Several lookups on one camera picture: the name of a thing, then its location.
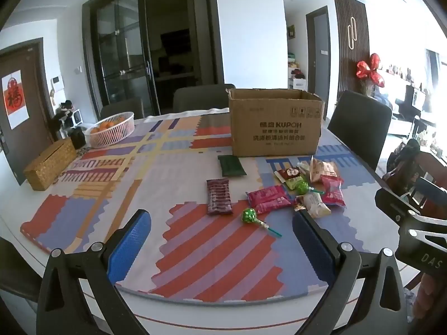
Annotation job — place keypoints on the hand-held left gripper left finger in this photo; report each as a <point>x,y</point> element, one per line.
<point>129,247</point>

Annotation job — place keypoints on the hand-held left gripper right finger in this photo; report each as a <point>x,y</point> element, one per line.
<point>310,247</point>

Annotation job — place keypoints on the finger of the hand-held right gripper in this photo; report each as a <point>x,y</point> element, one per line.
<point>422,247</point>
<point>434,186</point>

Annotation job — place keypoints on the pink snack packet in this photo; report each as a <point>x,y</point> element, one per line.
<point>269,199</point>
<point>333,192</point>

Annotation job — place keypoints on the beige snack bag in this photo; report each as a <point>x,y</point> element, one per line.
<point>323,171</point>

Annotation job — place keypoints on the brown cardboard box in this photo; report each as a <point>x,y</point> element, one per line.
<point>276,132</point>

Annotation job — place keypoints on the person's right hand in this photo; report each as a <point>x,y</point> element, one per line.
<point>427,300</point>

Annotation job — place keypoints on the dark cloth pile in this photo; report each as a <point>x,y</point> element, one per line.
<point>401,167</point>

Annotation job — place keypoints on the cream snack packet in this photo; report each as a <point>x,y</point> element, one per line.
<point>314,204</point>

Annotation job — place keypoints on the green lollipop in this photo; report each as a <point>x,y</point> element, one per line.
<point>249,215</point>
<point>301,186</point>

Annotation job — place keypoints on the red and green snack packet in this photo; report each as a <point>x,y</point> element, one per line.
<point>290,174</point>

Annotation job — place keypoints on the black piano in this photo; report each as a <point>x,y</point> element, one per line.
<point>412,99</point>

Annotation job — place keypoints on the dark grey dining chair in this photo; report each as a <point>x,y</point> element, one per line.
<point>359,129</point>
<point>120,108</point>
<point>202,97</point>

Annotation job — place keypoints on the dark red striped snack packet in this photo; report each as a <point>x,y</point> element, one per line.
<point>219,197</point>

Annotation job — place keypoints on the white plastic basket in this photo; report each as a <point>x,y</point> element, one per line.
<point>115,136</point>

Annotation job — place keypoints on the woven tissue box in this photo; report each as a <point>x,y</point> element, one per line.
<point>49,167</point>

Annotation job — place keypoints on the dark green snack packet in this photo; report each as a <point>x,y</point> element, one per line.
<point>231,165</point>

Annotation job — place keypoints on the small black box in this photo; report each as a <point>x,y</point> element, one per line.
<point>78,138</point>

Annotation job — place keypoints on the pile of oranges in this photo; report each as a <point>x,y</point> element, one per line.
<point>104,125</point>

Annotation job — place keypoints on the red foil balloon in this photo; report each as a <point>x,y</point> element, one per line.
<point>368,69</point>

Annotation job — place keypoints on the small white appliance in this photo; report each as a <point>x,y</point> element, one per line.
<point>76,118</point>

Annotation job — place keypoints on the black and white plush toy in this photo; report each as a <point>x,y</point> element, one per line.
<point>64,110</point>

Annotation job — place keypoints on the dark slatted wardrobe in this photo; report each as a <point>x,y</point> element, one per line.
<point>344,59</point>

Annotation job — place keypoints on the grey room door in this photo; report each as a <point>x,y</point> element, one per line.
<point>319,69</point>

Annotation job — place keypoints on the brown entrance door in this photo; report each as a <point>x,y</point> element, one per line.
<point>35,111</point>

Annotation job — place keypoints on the white shelf cart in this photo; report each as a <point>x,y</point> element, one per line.
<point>298,80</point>

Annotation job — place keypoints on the red and white door poster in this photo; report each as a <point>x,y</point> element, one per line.
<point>14,99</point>

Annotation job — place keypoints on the black framed glass doors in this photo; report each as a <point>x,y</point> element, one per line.
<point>122,49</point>

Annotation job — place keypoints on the white wall intercom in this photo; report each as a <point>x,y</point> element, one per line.
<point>56,83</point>

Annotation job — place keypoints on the small wall picture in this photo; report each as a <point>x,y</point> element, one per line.
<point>291,31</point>

